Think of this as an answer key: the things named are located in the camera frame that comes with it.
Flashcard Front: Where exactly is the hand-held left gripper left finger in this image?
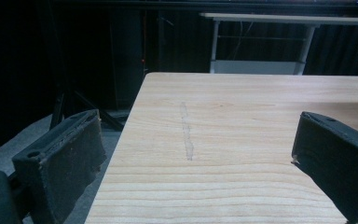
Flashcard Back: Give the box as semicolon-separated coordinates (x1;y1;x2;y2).
11;108;108;224

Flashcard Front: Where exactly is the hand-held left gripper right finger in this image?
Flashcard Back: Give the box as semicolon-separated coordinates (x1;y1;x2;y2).
291;111;358;224

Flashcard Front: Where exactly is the black tripod stand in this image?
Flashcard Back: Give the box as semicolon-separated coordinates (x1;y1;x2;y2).
48;90;126;133

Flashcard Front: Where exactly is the white metal table frame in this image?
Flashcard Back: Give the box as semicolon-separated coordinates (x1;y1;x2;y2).
199;12;358;76

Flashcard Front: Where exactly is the thin hanging cable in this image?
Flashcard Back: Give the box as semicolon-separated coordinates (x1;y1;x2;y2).
231;21;255;61

